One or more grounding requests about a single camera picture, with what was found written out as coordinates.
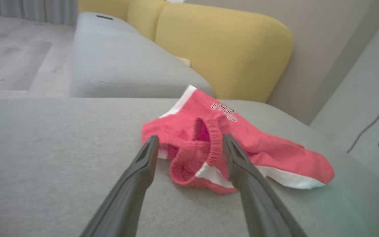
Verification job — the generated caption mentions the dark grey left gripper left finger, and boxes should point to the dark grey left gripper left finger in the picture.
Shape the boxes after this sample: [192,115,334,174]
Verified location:
[79,135,160,237]

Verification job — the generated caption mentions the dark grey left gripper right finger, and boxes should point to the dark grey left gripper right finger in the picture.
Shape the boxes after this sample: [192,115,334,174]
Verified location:
[222,133,308,237]

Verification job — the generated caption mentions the red Bulls 23 shorts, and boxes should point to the red Bulls 23 shorts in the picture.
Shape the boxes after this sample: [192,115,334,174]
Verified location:
[142,85,335,194]

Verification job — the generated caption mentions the grey sofa seat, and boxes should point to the grey sofa seat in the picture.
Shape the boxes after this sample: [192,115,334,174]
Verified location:
[0,98,379,237]

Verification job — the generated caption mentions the grey sofa seat cushion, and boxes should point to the grey sofa seat cushion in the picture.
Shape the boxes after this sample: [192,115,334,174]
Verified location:
[70,20,215,98]
[76,12,144,37]

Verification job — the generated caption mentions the yellow sofa back cushion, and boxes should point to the yellow sofa back cushion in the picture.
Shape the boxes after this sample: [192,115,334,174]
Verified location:
[155,3,293,102]
[127,0,168,41]

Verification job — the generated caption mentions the yellow sofa armrest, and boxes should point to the yellow sofa armrest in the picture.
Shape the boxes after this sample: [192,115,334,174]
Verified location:
[78,0,132,22]

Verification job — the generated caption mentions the grey curtain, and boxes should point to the grey curtain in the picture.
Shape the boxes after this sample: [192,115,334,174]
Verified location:
[0,0,78,26]

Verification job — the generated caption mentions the thin grey cable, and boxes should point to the thin grey cable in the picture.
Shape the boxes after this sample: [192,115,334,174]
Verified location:
[347,94,379,153]

